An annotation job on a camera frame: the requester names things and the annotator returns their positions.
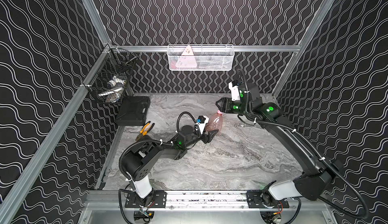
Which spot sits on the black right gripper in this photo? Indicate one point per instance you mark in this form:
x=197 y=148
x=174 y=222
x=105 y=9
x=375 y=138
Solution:
x=225 y=107

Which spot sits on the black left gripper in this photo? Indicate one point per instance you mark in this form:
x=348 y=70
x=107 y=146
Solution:
x=203 y=135

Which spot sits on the pink transparent spray bottle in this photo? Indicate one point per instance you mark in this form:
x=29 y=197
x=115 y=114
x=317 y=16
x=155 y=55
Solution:
x=215 y=122

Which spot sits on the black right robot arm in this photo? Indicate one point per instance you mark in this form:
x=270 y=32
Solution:
x=318 y=171

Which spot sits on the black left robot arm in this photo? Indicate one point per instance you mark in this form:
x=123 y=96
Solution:
x=137 y=160

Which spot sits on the pink triangle card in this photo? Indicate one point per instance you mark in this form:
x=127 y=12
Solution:
x=187 y=60

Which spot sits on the black plastic case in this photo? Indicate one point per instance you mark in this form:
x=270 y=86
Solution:
x=133 y=111

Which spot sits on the white items in basket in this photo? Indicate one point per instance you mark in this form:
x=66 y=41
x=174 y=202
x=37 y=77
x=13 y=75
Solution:
x=114 y=91

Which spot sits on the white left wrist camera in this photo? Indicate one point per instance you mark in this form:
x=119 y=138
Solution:
x=202 y=121

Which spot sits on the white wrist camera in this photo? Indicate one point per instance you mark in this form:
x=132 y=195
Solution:
x=233 y=87
x=202 y=121

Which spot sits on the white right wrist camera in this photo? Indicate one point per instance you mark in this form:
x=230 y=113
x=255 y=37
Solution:
x=233 y=87

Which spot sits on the clear plastic wall basket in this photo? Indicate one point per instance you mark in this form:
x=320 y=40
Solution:
x=210 y=57

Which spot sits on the yellow handled pliers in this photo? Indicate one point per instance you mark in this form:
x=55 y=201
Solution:
x=145 y=129

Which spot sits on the black wire mesh basket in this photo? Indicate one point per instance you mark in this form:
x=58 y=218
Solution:
x=117 y=62

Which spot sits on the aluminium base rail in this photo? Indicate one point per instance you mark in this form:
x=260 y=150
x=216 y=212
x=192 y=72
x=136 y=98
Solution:
x=196 y=201

